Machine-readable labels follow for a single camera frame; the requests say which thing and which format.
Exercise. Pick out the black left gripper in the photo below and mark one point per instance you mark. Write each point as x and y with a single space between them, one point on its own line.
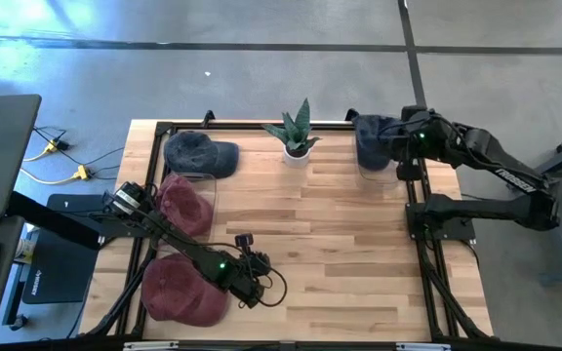
248 287

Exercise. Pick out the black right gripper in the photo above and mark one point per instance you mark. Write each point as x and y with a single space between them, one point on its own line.
410 146

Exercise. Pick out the navy denim baseball cap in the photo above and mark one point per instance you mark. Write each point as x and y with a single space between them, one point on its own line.
371 146

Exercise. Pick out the maroon baseball cap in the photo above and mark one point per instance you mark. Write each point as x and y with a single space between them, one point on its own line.
183 205
173 297

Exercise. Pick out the faded teal-grey baseball cap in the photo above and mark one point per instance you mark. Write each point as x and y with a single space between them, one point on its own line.
193 153

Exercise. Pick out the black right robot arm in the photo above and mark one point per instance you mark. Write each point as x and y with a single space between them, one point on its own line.
505 170

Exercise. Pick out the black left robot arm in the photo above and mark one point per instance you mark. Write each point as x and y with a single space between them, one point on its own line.
188 244

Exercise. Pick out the clear plastic bin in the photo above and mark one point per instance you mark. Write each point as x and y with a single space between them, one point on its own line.
378 178
205 234

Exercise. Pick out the white plant pot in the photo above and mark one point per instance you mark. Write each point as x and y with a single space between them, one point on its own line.
296 161

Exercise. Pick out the green snake plant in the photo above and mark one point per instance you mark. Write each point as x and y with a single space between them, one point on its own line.
300 127

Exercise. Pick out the black support beam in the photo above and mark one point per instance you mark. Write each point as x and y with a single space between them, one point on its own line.
52 219

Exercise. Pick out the white labelled container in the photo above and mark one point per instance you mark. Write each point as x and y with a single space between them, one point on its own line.
26 248

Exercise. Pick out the black caster wheel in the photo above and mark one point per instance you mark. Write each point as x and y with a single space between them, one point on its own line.
18 323

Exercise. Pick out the black frame clamp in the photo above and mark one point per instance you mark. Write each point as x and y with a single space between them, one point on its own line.
351 115
209 119

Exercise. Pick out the white bracket strip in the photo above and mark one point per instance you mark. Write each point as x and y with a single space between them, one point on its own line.
422 347
149 346

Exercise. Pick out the black aluminium table frame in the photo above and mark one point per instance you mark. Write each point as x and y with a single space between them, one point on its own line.
237 126

